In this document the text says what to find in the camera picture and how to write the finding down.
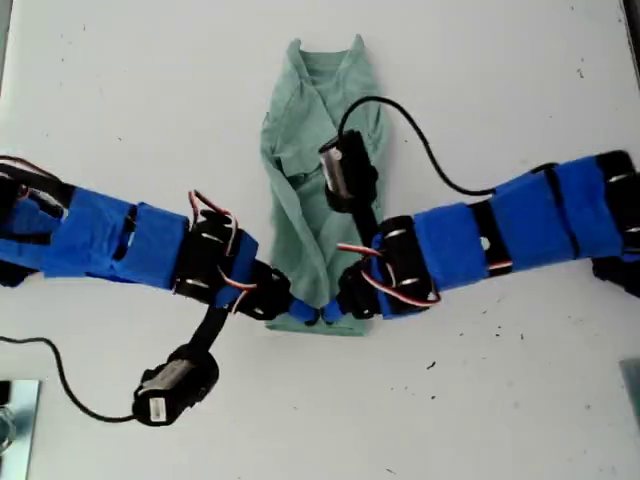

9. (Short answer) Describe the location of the red white servo wire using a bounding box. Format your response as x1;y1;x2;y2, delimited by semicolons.
337;242;442;307
187;188;259;315

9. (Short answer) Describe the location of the shiny steel plate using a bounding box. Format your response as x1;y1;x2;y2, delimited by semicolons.
0;379;42;480

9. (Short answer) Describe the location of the green t-shirt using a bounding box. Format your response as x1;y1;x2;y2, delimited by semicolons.
258;33;389;337

